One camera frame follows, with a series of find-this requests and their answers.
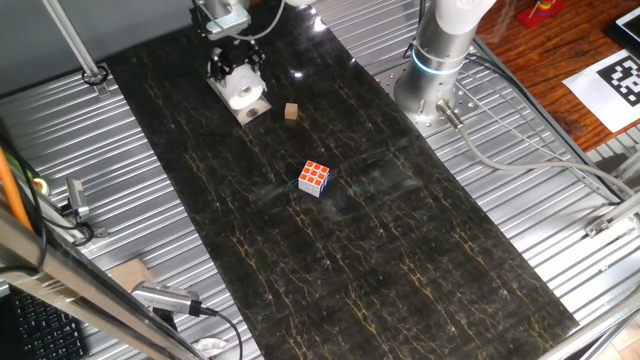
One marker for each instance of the white tablet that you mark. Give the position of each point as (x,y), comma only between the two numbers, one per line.
(631,22)

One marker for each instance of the small wooden cube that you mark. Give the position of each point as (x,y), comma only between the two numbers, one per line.
(291,111)

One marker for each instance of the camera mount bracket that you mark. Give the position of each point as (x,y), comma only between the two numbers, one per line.
(100,232)

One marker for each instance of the brown wooden desk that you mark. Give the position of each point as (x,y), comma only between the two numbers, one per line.
(540,60)

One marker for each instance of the crumpled white tissue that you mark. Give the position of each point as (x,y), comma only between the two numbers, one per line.
(210,345)

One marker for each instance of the orange white puzzle cube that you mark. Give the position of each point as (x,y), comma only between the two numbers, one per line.
(314,178)

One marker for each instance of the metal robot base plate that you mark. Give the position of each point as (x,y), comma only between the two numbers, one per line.
(472,100)

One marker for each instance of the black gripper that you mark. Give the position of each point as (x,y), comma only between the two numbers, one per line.
(237,52)

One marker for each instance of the black marble mat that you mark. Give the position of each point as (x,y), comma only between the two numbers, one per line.
(350,250)

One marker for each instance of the small silver camera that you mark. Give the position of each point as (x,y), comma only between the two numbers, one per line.
(75,196)

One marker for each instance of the yellow red round button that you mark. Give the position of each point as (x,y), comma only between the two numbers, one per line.
(41,186)

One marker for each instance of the orange pole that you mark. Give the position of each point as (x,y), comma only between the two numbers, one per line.
(10,185)

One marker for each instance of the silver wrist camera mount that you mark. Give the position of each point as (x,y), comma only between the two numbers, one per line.
(227,25)

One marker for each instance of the white fiducial tag sheet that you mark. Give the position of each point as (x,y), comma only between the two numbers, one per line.
(585,87)

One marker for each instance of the large silver camera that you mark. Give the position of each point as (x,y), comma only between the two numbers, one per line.
(165,297)

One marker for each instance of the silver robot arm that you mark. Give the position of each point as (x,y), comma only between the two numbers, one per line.
(440,60)

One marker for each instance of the aluminium corner bracket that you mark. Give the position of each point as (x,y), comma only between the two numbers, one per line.
(617,215)

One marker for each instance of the aluminium frame bar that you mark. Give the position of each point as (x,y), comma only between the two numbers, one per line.
(600,325)
(60,280)

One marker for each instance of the black keyboard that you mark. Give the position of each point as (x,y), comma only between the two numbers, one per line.
(45,330)

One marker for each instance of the aluminium camera pole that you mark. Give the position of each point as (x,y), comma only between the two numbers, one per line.
(75,42)

